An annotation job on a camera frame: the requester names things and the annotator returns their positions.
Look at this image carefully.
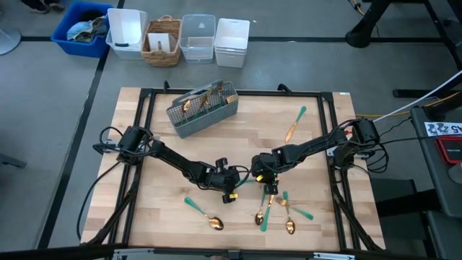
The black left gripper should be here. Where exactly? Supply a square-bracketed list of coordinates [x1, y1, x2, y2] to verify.
[207, 157, 242, 204]

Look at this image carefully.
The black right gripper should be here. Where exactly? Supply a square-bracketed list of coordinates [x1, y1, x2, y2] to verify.
[251, 152, 284, 196]

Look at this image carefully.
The grey mesh silverware caddy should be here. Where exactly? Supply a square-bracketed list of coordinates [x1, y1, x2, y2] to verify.
[165, 79, 240, 139]

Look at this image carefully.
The wicker basket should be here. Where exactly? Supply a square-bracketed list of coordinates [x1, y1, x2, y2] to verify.
[140, 14, 182, 68]

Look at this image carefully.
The white stacked bin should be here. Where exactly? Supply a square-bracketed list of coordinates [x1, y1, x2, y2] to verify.
[214, 17, 250, 69]

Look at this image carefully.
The clear plastic bin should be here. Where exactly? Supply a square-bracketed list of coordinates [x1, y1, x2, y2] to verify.
[179, 13, 217, 65]

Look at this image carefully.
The small white box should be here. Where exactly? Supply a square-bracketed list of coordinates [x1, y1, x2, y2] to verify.
[147, 32, 178, 53]

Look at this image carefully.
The black cart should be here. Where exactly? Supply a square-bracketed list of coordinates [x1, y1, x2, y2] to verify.
[409, 92, 462, 217]

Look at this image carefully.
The black floor bar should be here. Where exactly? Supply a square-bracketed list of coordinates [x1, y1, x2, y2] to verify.
[392, 88, 452, 99]

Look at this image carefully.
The black floor stand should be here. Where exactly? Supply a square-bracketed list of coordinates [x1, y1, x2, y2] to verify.
[344, 0, 462, 69]

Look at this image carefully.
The white printed label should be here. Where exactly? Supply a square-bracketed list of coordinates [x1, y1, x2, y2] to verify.
[424, 121, 462, 137]

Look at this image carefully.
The white plastic bin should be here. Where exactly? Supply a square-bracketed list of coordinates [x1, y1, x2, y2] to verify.
[105, 7, 147, 61]

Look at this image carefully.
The red tablet device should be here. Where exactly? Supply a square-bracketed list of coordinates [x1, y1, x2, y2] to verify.
[435, 135, 462, 165]

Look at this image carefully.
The pile of clothes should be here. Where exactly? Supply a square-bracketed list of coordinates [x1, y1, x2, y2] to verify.
[66, 10, 109, 44]

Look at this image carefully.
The grey metal foot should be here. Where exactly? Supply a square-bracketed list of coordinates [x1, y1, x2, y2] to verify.
[0, 153, 28, 169]

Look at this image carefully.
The blue plastic bin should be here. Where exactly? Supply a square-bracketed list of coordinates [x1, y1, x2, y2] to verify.
[51, 1, 113, 59]

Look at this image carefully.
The person's foot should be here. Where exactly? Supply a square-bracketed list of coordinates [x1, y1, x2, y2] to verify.
[19, 0, 66, 14]

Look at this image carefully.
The grey round stand base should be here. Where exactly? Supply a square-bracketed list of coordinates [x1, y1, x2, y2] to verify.
[0, 27, 22, 56]

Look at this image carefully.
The grey camera mount bar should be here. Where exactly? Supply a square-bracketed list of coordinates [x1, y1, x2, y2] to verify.
[111, 247, 357, 260]

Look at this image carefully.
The black aluminium table frame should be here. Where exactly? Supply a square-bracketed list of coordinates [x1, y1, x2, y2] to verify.
[81, 81, 385, 254]

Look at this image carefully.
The yellow cable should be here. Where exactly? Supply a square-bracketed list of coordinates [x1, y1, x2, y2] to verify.
[355, 92, 462, 119]
[348, 0, 365, 15]

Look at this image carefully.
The black cable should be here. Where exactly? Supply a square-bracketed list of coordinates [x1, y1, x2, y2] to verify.
[375, 117, 414, 145]
[76, 160, 122, 241]

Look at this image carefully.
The white cable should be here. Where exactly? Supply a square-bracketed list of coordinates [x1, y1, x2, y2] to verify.
[373, 70, 462, 124]

